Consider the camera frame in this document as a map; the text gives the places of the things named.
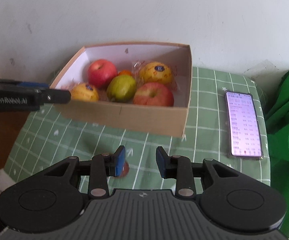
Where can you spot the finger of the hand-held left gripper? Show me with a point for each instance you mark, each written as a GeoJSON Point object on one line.
{"type": "Point", "coordinates": [59, 96]}
{"type": "Point", "coordinates": [34, 83]}

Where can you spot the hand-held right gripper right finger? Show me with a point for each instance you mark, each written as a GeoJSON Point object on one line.
{"type": "Point", "coordinates": [162, 163]}

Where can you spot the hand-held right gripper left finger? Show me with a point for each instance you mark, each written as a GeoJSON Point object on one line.
{"type": "Point", "coordinates": [120, 161]}

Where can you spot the dried red date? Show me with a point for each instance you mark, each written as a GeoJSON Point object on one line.
{"type": "Point", "coordinates": [127, 168]}

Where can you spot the small plastic-wrapped orange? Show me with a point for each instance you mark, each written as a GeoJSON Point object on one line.
{"type": "Point", "coordinates": [84, 93]}

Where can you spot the brown cardboard box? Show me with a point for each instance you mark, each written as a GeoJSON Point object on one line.
{"type": "Point", "coordinates": [134, 117]}

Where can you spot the deep red apple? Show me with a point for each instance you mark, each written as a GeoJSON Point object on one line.
{"type": "Point", "coordinates": [102, 73]}

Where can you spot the green pear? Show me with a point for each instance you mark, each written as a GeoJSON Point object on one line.
{"type": "Point", "coordinates": [121, 87]}

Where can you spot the red-yellow apple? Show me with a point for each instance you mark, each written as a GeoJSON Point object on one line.
{"type": "Point", "coordinates": [153, 95]}

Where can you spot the small tangerine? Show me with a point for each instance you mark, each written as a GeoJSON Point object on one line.
{"type": "Point", "coordinates": [125, 73]}

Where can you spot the large plastic-wrapped orange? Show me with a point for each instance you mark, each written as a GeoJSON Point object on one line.
{"type": "Point", "coordinates": [157, 76]}

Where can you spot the green checkered tablecloth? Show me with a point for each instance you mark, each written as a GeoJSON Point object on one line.
{"type": "Point", "coordinates": [59, 135]}

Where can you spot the smartphone with lit screen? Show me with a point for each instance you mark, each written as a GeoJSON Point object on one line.
{"type": "Point", "coordinates": [244, 125]}

